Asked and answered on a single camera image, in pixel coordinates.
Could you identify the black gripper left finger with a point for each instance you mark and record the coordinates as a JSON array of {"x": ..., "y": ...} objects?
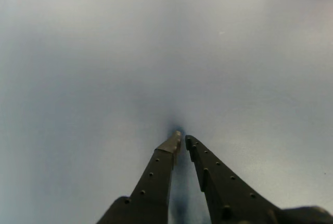
[{"x": 151, "y": 182}]

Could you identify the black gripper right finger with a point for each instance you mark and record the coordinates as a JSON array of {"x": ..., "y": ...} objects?
[{"x": 223, "y": 195}]

